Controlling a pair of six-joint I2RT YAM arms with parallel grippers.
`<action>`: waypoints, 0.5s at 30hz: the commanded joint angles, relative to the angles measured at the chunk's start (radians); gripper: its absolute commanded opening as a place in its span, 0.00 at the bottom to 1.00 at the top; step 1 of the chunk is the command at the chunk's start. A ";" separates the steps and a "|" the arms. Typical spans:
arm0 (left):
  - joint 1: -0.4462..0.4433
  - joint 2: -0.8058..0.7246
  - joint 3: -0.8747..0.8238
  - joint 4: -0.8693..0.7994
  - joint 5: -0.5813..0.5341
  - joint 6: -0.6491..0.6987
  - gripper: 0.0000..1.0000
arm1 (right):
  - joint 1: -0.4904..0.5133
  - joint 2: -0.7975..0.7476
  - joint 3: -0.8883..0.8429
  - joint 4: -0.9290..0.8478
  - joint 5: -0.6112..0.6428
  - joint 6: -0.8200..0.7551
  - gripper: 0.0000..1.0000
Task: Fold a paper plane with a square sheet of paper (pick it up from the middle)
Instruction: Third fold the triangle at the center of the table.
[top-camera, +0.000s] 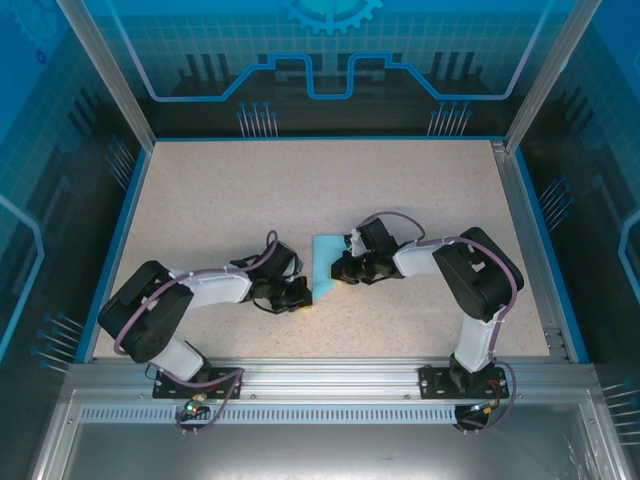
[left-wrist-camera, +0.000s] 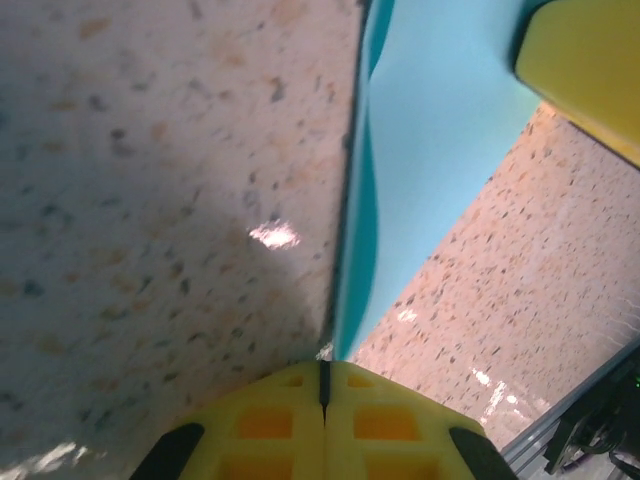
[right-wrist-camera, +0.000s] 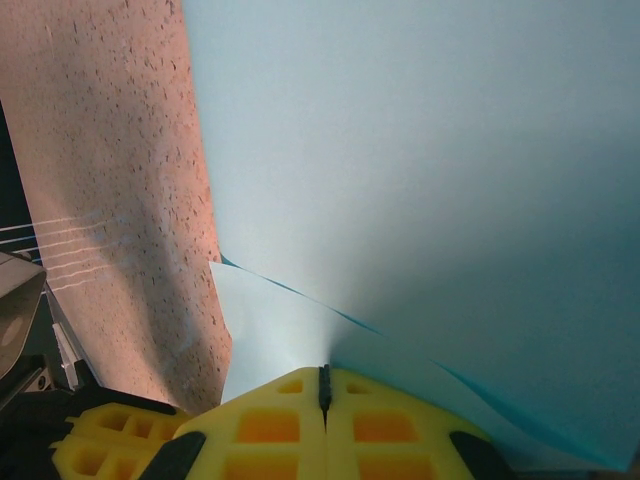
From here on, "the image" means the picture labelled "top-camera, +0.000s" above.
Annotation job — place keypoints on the light blue cloth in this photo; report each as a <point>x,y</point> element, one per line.
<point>322,260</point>

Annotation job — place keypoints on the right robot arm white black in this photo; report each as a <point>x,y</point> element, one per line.
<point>480,275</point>

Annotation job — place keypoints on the sheet metal tray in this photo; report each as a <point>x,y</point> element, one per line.
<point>325,450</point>

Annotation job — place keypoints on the blue table edge strip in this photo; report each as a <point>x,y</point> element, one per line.
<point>118,250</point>
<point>548,250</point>

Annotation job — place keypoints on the aluminium mounting rail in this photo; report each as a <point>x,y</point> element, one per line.
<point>325,377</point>

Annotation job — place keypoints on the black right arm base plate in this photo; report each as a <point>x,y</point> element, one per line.
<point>432,385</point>

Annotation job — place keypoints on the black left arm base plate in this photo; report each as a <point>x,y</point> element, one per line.
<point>162,390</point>

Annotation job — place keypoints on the aluminium side rail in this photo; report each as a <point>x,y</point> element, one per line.
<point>517,200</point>

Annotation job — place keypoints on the blue printed enclosure panel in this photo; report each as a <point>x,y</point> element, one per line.
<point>40,200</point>
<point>600,200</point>
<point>320,30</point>

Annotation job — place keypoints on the aluminium frame post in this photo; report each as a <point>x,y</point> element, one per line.
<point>547,75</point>
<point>107,75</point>

